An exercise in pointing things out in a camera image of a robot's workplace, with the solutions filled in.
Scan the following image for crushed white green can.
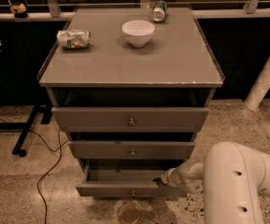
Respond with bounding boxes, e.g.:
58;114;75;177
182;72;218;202
57;30;91;49

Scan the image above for grey middle drawer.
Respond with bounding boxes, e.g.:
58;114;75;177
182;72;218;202
68;141;194;160

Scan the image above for grey bottom drawer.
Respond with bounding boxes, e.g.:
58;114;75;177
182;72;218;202
76;159;187;199

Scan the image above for yellow black object on ledge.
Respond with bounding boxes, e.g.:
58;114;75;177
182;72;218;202
10;4;28;18

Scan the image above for grey drawer cabinet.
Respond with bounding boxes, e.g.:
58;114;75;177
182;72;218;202
36;6;225;199

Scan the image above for metal window railing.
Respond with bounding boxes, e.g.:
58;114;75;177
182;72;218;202
0;0;270;23

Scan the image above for black floor cable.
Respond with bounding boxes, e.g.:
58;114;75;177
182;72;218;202
0;106;69;224

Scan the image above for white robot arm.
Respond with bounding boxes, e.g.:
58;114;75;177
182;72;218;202
160;142;270;224

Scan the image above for white diagonal pipe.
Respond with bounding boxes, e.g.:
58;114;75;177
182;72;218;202
244;56;270;111

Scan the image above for grey drawer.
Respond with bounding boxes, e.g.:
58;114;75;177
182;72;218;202
52;107;208;133
68;141;194;160
76;159;187;199

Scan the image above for black desk leg frame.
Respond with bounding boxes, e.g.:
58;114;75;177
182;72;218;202
0;105;52;157

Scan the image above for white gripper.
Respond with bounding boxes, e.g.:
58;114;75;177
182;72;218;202
153;168;181;188

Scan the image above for grey top drawer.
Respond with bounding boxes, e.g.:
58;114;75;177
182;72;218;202
52;107;208;133

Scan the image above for green soda can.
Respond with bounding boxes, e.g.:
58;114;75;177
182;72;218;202
151;0;167;22

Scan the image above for white ceramic bowl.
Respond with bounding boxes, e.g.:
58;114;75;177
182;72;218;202
121;20;155;48

